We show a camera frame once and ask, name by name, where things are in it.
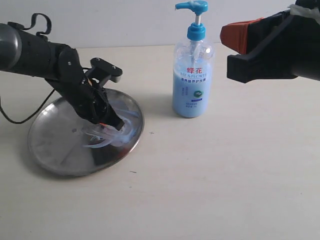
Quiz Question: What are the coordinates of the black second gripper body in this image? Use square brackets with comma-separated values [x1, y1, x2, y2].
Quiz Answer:
[45, 43, 113, 124]

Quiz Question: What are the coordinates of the blue pump lotion bottle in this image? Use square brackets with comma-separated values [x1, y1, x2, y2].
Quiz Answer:
[172, 0, 215, 118]

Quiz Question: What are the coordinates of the black second robot arm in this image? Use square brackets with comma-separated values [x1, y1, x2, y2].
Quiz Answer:
[0, 10, 320, 130]

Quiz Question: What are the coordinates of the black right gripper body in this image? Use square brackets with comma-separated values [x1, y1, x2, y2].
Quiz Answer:
[291, 9, 320, 81]

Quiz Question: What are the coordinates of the black second-arm cable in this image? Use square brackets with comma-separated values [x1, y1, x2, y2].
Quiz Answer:
[0, 12, 57, 125]

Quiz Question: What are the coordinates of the round stainless steel plate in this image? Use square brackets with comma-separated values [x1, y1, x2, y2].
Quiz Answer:
[27, 89, 145, 177]

